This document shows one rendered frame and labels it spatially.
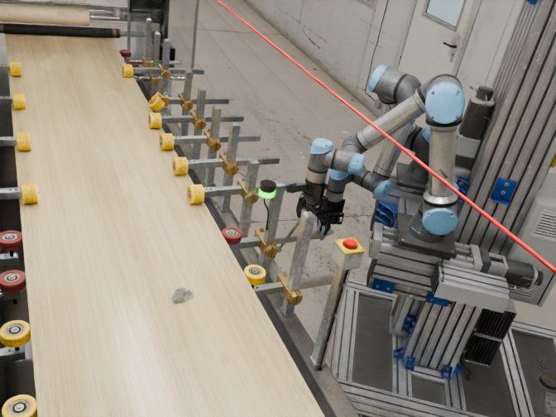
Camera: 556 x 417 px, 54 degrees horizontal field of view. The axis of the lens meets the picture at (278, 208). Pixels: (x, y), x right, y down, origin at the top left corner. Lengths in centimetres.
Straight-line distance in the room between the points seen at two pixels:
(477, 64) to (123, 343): 407
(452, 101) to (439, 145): 16
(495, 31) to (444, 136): 319
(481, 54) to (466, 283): 316
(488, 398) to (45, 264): 205
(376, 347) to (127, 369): 154
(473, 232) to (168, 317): 129
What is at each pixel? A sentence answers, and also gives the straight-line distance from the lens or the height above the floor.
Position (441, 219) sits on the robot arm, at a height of 122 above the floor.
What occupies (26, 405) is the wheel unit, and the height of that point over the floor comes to 90.
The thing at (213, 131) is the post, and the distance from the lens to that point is 275.
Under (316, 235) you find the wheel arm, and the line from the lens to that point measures 237.
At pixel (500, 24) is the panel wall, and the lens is 498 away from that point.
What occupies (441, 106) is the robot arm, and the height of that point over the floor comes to 161.
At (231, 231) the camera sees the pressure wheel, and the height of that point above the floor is 91.
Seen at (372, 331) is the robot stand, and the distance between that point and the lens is 297.
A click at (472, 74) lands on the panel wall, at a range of 515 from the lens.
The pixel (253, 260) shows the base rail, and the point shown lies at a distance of 241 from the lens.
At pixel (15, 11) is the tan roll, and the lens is 430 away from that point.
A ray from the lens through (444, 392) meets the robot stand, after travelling 282.
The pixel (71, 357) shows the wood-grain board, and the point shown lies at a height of 90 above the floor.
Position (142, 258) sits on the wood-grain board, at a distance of 204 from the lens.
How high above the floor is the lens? 215
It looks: 31 degrees down
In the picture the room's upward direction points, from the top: 11 degrees clockwise
